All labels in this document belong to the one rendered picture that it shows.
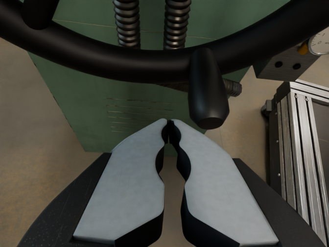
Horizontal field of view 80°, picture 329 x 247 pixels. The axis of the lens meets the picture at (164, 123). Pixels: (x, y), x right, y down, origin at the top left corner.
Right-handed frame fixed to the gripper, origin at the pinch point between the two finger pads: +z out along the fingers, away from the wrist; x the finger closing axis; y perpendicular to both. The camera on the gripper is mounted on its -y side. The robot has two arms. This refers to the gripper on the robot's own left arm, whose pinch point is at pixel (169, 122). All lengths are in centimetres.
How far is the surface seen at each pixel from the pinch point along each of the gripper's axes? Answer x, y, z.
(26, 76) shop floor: -65, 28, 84
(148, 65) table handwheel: -1.7, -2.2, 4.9
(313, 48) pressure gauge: 21.4, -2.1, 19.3
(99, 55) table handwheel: -5.4, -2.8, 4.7
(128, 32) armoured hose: -4.1, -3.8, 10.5
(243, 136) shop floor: 41, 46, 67
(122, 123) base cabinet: -11.2, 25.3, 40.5
